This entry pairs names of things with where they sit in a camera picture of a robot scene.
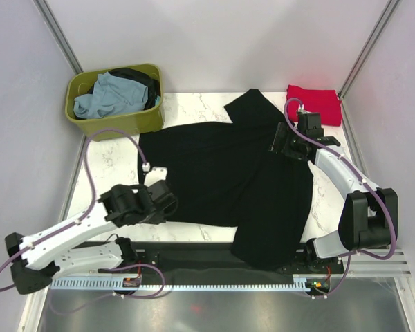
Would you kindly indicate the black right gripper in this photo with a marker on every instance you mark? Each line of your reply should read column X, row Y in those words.
column 283, row 131

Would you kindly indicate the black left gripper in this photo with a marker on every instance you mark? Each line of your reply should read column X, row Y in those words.
column 158, row 218

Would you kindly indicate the black t shirt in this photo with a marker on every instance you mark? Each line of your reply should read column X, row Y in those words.
column 224, row 174

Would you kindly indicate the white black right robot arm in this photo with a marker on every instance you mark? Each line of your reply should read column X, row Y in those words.
column 369, row 217

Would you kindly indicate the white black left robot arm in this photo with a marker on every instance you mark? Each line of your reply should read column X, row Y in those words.
column 39, row 259

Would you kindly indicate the folded red t shirt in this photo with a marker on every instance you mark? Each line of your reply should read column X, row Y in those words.
column 324, row 102

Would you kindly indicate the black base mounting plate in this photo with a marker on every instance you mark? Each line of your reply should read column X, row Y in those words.
column 212, row 264

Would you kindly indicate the olive green plastic bin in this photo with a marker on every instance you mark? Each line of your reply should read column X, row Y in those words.
column 144, row 121

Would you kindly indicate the light blue t shirt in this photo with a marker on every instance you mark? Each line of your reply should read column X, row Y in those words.
column 111, row 96

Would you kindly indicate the black garment in bin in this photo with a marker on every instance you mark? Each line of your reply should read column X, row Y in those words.
column 152, row 84

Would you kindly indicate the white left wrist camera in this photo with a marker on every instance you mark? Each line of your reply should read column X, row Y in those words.
column 154, row 175

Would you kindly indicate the right aluminium corner post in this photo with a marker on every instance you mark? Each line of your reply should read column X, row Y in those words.
column 374, row 36

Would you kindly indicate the aluminium corner post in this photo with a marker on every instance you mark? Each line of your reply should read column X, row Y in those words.
column 374, row 36
column 57, row 32

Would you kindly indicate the slotted cable duct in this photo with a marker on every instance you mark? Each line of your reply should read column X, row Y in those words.
column 122, row 284

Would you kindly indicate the aluminium front rail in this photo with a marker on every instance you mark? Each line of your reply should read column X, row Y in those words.
column 366, row 266

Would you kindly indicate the left aluminium corner post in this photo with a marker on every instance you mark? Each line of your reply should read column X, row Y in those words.
column 57, row 32

